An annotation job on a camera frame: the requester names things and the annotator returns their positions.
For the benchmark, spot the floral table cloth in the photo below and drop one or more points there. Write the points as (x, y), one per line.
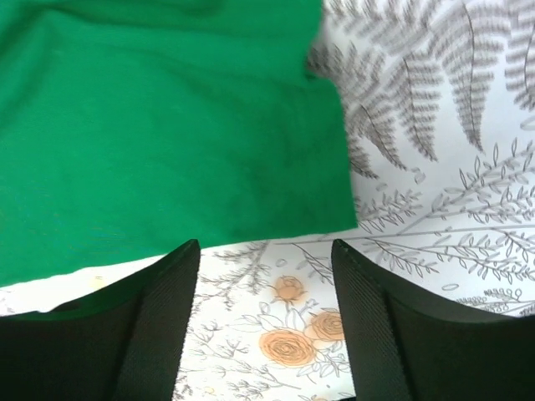
(438, 109)

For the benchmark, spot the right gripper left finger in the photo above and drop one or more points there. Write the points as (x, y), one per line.
(122, 342)

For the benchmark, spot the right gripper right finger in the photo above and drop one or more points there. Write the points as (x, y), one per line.
(406, 343)

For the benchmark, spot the green t shirt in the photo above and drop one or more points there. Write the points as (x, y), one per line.
(131, 127)

